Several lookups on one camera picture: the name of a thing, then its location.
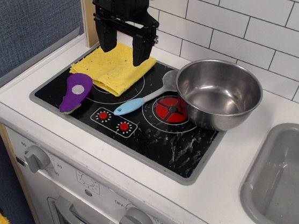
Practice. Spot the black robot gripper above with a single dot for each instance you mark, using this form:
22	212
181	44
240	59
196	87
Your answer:
130	17

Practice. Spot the stainless steel pot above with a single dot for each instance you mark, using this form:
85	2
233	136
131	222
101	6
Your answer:
218	95

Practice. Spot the yellow folded cloth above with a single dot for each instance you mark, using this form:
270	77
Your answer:
113	71

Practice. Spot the purple toy eggplant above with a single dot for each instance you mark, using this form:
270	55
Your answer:
78	88

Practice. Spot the black toy stovetop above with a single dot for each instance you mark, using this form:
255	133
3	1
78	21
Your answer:
158	134

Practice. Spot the grey left oven knob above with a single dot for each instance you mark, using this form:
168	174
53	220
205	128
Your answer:
36	158

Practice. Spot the grey oven knob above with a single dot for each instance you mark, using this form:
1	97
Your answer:
36	158
135	216

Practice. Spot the white toy oven front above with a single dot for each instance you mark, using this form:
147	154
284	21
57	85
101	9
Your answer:
62	194

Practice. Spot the grey right oven knob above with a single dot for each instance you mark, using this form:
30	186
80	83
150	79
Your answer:
135	216

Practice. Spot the grey sink basin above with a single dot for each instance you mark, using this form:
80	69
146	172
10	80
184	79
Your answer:
270	193

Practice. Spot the grey spoon blue handle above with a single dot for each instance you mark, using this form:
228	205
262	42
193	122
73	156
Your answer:
169	84

